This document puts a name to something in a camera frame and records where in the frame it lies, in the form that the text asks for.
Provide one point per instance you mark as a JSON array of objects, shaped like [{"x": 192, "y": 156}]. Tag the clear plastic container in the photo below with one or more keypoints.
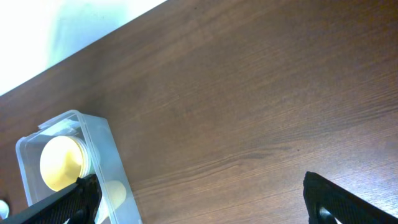
[{"x": 96, "y": 134}]

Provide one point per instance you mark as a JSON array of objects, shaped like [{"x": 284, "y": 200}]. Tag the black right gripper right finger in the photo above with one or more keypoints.
[{"x": 327, "y": 202}]

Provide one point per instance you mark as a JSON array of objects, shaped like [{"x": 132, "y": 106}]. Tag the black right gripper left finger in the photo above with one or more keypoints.
[{"x": 77, "y": 203}]

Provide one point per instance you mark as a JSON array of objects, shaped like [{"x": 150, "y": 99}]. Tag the green plastic bowl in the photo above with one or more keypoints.
[{"x": 87, "y": 165}]

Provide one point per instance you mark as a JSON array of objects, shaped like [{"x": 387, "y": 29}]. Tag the yellow plastic cup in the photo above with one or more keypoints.
[{"x": 116, "y": 196}]

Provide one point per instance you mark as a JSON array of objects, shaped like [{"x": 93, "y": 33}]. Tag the white plastic spoon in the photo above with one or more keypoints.
[{"x": 4, "y": 210}]

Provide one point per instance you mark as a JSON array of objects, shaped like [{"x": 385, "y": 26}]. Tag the yellow plastic bowl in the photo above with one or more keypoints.
[{"x": 61, "y": 162}]

